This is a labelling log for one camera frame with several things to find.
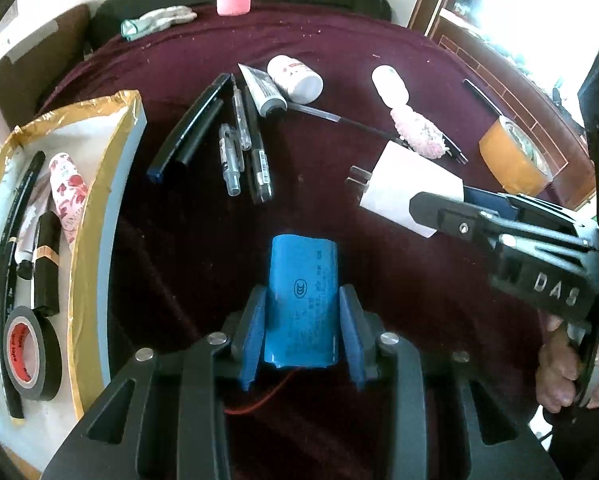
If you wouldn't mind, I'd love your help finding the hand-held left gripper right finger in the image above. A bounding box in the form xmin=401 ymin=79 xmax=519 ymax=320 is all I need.
xmin=338 ymin=284 xmax=563 ymax=480

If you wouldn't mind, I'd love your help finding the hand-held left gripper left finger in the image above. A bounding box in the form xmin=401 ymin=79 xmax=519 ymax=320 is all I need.
xmin=42 ymin=284 xmax=269 ymax=480

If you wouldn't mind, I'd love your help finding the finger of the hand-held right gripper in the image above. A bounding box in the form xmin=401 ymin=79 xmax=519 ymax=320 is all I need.
xmin=408 ymin=191 xmax=596 ymax=262
xmin=463 ymin=186 xmax=599 ymax=247

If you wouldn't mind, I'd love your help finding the white charger adapter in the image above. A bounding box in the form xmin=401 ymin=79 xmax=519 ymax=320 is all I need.
xmin=347 ymin=140 xmax=466 ymax=238

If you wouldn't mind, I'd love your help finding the blue battery pack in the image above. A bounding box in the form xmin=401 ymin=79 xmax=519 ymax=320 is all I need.
xmin=224 ymin=234 xmax=341 ymax=416

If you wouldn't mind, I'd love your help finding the pink fluffy scrunchie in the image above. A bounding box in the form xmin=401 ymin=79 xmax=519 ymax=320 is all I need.
xmin=389 ymin=104 xmax=450 ymax=160

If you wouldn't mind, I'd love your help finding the white pill bottle green label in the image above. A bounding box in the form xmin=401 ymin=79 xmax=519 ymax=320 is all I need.
xmin=371 ymin=65 xmax=410 ymax=108

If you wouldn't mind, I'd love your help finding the black gel pen with barcode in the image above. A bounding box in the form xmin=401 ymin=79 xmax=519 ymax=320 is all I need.
xmin=242 ymin=85 xmax=275 ymax=206

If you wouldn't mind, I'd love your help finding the black electrical tape roll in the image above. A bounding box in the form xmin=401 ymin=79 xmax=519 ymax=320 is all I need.
xmin=2 ymin=305 xmax=63 ymax=402

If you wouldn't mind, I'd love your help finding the white pill bottle red label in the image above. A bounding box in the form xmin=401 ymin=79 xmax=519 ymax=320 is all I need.
xmin=267 ymin=55 xmax=324 ymax=102

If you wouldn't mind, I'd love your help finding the black lipstick gold band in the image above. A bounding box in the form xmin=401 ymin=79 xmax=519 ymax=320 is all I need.
xmin=32 ymin=212 xmax=62 ymax=317

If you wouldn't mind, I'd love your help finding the thick black marker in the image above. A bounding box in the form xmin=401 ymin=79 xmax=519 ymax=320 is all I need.
xmin=147 ymin=73 xmax=231 ymax=184

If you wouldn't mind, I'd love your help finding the silver tube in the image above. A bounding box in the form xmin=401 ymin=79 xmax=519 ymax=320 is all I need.
xmin=238 ymin=62 xmax=288 ymax=117

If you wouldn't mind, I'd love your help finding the rose print hand cream tube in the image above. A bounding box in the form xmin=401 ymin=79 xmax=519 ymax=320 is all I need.
xmin=47 ymin=152 xmax=91 ymax=245

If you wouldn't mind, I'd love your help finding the long black marker yellow band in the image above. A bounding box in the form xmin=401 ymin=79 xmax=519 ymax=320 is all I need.
xmin=0 ymin=150 xmax=47 ymax=420

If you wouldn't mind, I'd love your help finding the white tray with yellow tape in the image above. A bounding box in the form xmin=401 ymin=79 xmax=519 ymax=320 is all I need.
xmin=0 ymin=89 xmax=148 ymax=480

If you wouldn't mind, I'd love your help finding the person's right hand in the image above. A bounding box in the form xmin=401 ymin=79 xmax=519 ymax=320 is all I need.
xmin=535 ymin=312 xmax=599 ymax=411

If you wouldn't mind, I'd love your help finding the brown packing tape roll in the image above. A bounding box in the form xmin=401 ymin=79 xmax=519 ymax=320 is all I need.
xmin=479 ymin=115 xmax=554 ymax=196

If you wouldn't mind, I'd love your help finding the slim black pen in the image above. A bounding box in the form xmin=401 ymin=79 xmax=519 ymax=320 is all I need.
xmin=462 ymin=78 xmax=501 ymax=117

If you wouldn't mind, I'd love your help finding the wooden cabinet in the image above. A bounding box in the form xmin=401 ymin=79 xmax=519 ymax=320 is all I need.
xmin=408 ymin=0 xmax=599 ymax=211

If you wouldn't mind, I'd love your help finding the maroon blanket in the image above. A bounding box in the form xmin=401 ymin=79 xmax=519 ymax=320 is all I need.
xmin=34 ymin=2 xmax=587 ymax=480

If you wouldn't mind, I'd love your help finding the thin long black pen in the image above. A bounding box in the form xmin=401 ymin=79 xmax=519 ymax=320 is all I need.
xmin=286 ymin=101 xmax=410 ymax=147

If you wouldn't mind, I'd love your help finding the clear pen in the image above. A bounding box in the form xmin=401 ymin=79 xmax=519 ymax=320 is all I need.
xmin=218 ymin=122 xmax=245 ymax=197
xmin=230 ymin=74 xmax=253 ymax=151

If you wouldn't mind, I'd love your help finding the white and green glove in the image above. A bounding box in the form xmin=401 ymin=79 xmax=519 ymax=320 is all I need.
xmin=120 ymin=5 xmax=199 ymax=42

